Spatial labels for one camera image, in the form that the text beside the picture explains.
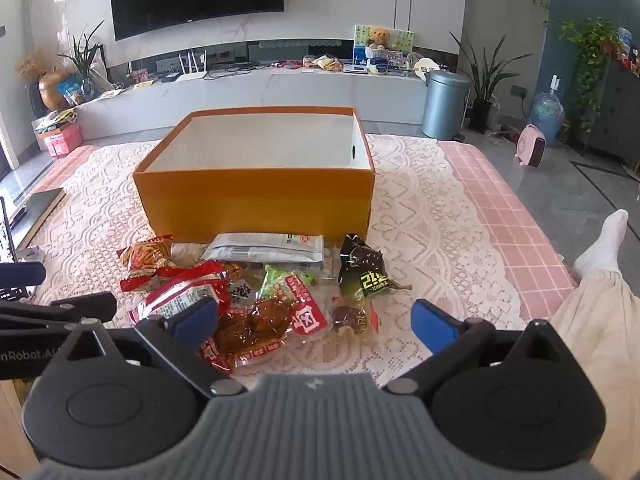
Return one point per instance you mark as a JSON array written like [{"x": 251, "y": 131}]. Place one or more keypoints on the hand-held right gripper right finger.
[{"x": 432, "y": 322}]

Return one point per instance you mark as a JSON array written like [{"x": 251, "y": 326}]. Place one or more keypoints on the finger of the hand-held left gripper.
[
  {"x": 22, "y": 274},
  {"x": 75, "y": 307}
]

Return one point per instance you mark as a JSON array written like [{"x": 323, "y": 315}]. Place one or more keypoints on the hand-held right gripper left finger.
[{"x": 192, "y": 321}]

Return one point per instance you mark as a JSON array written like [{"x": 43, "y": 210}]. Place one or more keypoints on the large red snack packet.
[{"x": 185, "y": 287}]

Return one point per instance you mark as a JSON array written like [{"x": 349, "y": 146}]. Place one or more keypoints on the clear packet black print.
[{"x": 242, "y": 291}]

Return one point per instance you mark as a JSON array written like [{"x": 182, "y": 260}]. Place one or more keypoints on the brown meat snack packet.
[{"x": 255, "y": 330}]

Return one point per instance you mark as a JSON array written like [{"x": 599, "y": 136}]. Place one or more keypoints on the shrimp stick snack packet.
[{"x": 145, "y": 260}]

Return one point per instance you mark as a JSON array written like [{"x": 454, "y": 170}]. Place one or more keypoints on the small chocolate bun packet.
[{"x": 347, "y": 320}]

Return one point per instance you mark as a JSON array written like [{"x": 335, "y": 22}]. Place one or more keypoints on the black green snack packet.
[{"x": 362, "y": 270}]

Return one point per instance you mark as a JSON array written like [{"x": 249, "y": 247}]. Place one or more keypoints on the white snack packet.
[{"x": 265, "y": 250}]

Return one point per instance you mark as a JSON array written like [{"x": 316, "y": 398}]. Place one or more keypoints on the green red snack packet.
[{"x": 295, "y": 290}]

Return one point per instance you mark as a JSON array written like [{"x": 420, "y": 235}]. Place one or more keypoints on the orange cardboard box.
[{"x": 250, "y": 200}]

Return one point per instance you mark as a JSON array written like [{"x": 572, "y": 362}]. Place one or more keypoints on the white lace tablecloth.
[{"x": 425, "y": 220}]

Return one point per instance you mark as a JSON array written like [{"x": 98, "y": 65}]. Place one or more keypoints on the pink storage box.
[{"x": 62, "y": 141}]

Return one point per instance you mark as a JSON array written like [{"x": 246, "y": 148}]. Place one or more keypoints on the person's leg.
[{"x": 605, "y": 320}]

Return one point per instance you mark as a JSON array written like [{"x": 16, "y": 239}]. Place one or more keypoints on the orange round vase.
[{"x": 52, "y": 91}]

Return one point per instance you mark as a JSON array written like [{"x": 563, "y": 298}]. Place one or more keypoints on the pink space heater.
[{"x": 531, "y": 145}]

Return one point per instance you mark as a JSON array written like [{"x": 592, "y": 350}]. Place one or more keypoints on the dried flower bunch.
[{"x": 31, "y": 67}]

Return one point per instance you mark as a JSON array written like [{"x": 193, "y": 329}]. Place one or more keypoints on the long-leaf potted plant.
[{"x": 482, "y": 115}]

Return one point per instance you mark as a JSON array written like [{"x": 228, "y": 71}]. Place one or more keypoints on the grey pedal trash can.
[{"x": 445, "y": 105}]

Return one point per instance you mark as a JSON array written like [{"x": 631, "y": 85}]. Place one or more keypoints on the green plant in vase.
[{"x": 85, "y": 60}]

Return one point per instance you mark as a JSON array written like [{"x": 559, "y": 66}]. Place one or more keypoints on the white television console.
[{"x": 250, "y": 92}]

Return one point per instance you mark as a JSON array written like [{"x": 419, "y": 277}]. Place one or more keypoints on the blue water jug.
[{"x": 547, "y": 112}]

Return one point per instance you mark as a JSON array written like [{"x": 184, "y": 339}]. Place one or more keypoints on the white router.
[{"x": 192, "y": 74}]

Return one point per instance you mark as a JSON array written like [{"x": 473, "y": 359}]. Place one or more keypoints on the white round gadget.
[{"x": 426, "y": 66}]

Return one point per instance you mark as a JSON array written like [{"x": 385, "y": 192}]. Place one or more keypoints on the yellow snack bag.
[{"x": 327, "y": 64}]

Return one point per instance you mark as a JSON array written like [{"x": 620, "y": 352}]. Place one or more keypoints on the grey drawer cabinet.
[{"x": 617, "y": 110}]

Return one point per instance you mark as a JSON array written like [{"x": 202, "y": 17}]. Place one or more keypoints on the teddy bear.
[{"x": 379, "y": 37}]

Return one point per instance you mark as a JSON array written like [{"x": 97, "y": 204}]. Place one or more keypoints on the trailing vine plant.
[{"x": 590, "y": 55}]

